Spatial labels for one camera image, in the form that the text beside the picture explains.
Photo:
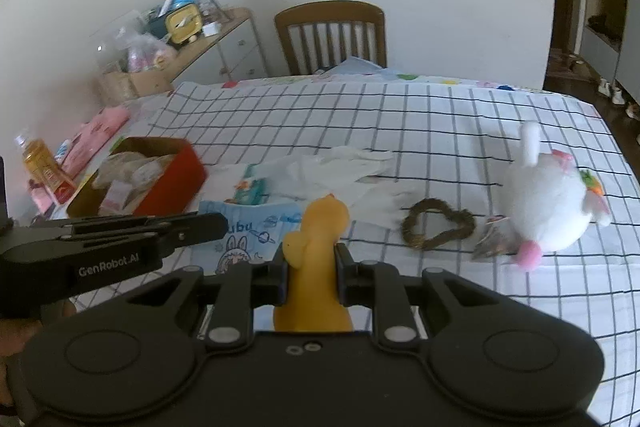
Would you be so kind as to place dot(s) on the blue cushion on chair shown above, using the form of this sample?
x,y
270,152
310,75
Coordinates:
x,y
354,66

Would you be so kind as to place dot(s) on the small white box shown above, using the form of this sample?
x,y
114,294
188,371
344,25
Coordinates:
x,y
211,29

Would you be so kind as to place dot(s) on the wooden sideboard cabinet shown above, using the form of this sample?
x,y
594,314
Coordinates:
x,y
233,54

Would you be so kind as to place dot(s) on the amber drink bottle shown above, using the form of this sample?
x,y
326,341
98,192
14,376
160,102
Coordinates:
x,y
41,164

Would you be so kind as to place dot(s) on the brown heart-shaped wreath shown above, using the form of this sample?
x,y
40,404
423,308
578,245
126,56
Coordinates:
x,y
432,223

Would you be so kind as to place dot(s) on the yellow alarm clock toy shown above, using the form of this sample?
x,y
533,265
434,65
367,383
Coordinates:
x,y
184,24

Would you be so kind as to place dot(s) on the clear bag with pink items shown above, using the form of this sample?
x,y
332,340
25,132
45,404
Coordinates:
x,y
144,51

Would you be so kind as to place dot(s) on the pink folded cloth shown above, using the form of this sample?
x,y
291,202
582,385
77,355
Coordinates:
x,y
73,155

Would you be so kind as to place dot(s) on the blue cartoon plastic bag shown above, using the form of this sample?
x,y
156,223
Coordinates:
x,y
254,234

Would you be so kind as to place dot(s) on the wooden dining chair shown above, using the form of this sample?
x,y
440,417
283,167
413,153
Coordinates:
x,y
317,36

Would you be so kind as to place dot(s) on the person's right hand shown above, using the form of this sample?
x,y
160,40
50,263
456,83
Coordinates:
x,y
14,335

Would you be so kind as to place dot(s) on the white tissue cloth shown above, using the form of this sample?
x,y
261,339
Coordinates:
x,y
358,178

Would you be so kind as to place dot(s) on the white plush bunny toy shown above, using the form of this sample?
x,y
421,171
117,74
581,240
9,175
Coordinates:
x,y
547,200

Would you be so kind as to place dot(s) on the white black grid tablecloth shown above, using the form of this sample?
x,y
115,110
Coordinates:
x,y
452,142

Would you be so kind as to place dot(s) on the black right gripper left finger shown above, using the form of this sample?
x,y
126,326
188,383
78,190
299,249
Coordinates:
x,y
235,294

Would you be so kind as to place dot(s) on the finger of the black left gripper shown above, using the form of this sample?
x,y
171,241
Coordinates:
x,y
191,227

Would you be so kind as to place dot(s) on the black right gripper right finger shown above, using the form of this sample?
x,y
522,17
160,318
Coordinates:
x,y
389,296

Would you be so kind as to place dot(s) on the cardboard box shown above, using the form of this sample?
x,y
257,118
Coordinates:
x,y
117,88

